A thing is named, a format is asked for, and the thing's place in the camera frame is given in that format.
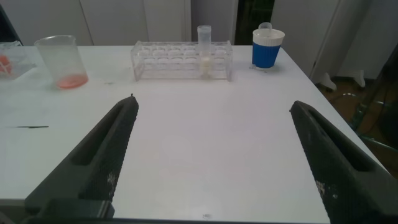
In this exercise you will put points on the white partition foot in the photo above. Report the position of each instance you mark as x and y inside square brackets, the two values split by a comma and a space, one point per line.
[326, 82]
[353, 77]

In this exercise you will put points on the test tube with pale yellow pigment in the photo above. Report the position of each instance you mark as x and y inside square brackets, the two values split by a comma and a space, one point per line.
[205, 62]

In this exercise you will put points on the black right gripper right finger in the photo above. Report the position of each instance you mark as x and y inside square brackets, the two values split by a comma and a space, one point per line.
[342, 174]

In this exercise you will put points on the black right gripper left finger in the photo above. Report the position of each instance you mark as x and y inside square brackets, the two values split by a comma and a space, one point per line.
[99, 161]

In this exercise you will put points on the clear plastic beaker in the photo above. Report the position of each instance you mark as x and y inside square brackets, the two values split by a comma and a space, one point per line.
[63, 62]

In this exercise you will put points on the clear acrylic test tube rack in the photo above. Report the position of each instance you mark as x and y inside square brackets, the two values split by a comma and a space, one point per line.
[18, 62]
[168, 62]

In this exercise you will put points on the test tube with red pigment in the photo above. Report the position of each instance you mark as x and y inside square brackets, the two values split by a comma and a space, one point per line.
[265, 26]
[4, 64]

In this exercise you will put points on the narrow white partition panel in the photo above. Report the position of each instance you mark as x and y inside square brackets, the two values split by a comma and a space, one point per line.
[214, 14]

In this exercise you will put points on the blue white paper cup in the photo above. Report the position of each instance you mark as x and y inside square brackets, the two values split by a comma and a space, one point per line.
[265, 54]

